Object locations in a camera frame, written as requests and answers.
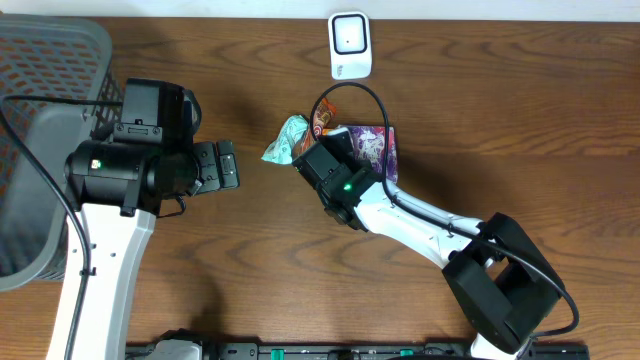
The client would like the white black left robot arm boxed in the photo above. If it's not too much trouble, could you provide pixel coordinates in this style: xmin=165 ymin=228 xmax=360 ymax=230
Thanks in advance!
xmin=47 ymin=141 xmax=239 ymax=359

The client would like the mint green wipes pack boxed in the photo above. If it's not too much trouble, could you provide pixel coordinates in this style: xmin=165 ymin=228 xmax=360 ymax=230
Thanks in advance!
xmin=261 ymin=115 xmax=308 ymax=165

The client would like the black right camera cable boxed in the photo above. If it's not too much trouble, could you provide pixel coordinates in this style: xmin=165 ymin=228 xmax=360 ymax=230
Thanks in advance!
xmin=308 ymin=81 xmax=581 ymax=341

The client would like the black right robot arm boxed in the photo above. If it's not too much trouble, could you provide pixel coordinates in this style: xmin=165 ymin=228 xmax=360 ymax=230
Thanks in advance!
xmin=295 ymin=136 xmax=568 ymax=359

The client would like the black camera cable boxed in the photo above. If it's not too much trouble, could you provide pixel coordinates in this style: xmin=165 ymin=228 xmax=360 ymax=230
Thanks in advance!
xmin=308 ymin=81 xmax=581 ymax=341
xmin=0 ymin=94 xmax=124 ymax=360

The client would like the white barcode scanner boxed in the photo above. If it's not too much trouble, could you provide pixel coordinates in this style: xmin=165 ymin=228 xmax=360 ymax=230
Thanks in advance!
xmin=327 ymin=11 xmax=373 ymax=81

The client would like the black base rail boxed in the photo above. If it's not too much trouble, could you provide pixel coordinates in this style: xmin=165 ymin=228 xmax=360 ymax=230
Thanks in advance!
xmin=124 ymin=341 xmax=591 ymax=360

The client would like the purple pantyliner pack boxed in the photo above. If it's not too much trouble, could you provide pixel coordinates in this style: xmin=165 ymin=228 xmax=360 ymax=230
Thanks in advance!
xmin=347 ymin=125 xmax=398 ymax=183

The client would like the black left camera cable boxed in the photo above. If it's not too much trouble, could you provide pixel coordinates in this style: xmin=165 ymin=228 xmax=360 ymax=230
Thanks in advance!
xmin=0 ymin=94 xmax=124 ymax=360

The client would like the brown orange chocolate bar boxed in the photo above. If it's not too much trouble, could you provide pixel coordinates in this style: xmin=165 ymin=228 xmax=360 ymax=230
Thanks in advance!
xmin=292 ymin=97 xmax=337 ymax=159

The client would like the grey plastic basket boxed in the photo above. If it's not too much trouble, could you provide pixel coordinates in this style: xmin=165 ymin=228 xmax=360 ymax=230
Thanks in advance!
xmin=1 ymin=15 xmax=124 ymax=291

